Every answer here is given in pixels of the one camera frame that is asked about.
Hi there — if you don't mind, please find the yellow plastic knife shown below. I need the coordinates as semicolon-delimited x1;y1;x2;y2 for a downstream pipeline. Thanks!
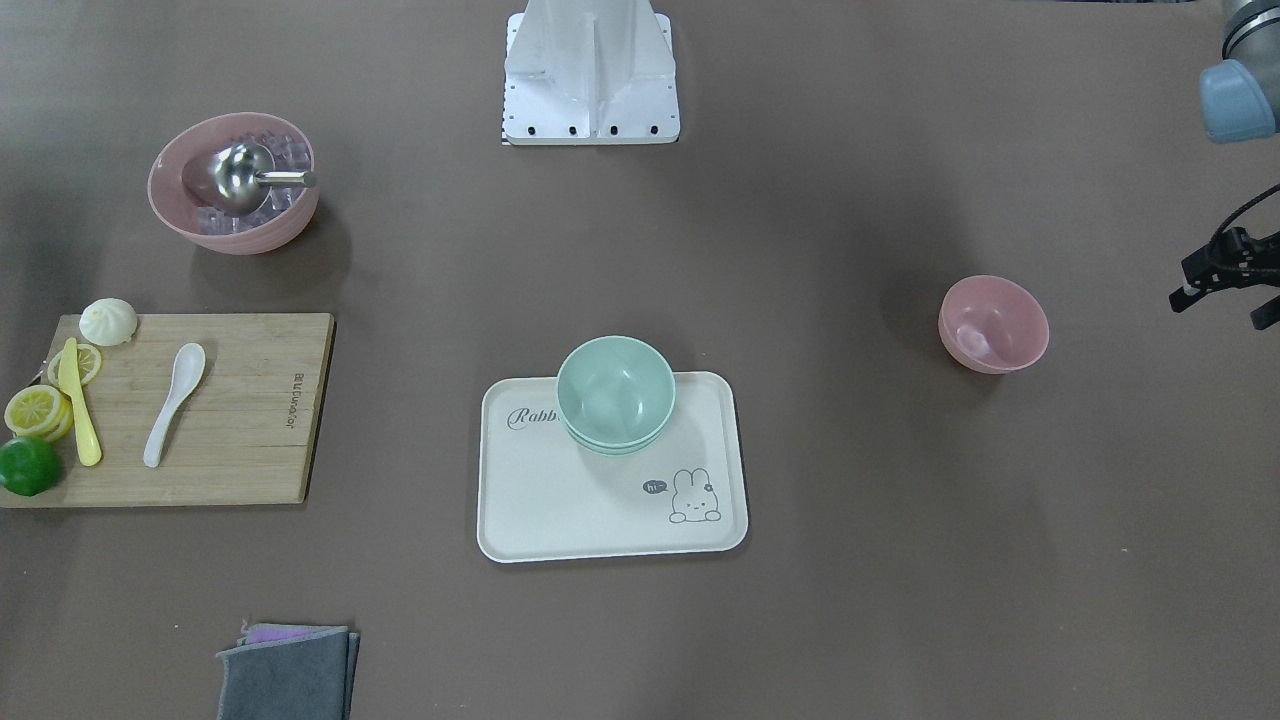
58;337;102;468

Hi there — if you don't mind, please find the grey folded cloth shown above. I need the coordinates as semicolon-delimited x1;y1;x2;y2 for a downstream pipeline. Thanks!
218;626;360;719

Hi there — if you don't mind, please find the lemon slice upper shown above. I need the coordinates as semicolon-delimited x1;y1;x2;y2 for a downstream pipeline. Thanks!
44;343;102;387

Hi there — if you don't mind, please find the cream rabbit tray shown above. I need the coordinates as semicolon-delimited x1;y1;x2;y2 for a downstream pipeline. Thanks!
476;372;749;562

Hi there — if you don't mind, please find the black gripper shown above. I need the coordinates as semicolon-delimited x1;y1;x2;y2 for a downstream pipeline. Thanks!
1169;227;1279;313

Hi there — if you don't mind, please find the green bowl top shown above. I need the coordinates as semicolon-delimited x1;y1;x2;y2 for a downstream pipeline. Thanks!
556;334;676;456

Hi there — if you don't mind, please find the white metal base plate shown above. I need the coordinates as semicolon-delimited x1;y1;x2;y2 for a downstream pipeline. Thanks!
500;1;682;146

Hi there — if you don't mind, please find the large pink bowl with ice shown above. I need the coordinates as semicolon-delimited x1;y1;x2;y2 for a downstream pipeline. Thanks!
147;111;319;255

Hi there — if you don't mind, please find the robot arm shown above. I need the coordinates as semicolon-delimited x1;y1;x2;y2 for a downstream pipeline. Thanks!
1167;1;1279;313

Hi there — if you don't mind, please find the small pink bowl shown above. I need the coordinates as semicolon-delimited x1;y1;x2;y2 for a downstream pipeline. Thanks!
937;275;1051;375

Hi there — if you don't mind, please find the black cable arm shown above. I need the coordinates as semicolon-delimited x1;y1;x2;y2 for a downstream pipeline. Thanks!
1207;183;1280;263

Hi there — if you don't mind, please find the green lime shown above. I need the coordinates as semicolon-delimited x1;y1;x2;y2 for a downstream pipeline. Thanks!
1;436;63;497

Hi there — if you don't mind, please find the bamboo cutting board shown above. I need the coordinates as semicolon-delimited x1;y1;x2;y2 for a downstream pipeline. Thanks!
3;313;335;509

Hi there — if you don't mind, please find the white ceramic spoon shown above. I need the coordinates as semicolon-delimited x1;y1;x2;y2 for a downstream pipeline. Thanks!
142;342;207;468

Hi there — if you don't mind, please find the lemon half lower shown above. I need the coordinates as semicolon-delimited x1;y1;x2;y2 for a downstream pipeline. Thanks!
3;384;74;443

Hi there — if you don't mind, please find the purple cloth under grey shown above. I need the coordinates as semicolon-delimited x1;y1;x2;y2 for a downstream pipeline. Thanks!
237;623;332;646

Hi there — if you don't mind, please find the metal ice scoop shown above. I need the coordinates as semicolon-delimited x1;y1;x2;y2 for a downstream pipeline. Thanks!
180;142;317;217

